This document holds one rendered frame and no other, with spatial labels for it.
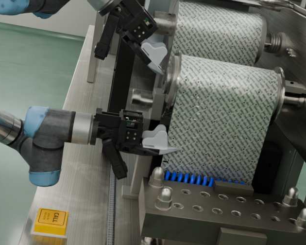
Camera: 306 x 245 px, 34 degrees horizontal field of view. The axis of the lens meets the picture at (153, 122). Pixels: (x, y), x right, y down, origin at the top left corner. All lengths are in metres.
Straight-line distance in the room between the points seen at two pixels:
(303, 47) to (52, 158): 0.69
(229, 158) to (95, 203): 0.36
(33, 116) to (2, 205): 1.81
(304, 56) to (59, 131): 0.64
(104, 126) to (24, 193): 1.94
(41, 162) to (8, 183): 1.96
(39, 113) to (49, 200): 0.25
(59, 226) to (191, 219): 0.30
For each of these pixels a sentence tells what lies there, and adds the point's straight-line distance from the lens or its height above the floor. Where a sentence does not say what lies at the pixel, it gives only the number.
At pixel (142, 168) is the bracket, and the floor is 0.99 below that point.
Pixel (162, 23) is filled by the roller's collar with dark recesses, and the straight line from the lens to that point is 1.41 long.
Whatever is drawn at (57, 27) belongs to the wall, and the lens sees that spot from 6.85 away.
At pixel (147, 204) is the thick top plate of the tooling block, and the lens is 1.09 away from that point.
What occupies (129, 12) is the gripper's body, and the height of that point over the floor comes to 1.39.
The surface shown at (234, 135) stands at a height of 1.16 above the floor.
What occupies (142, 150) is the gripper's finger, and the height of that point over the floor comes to 1.10.
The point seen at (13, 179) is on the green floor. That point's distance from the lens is 3.21.
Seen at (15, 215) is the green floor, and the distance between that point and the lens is 2.87.
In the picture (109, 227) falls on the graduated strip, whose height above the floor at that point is 0.90.
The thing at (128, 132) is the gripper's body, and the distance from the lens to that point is 1.17.
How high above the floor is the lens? 1.58
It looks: 21 degrees down
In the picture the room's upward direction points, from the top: 12 degrees clockwise
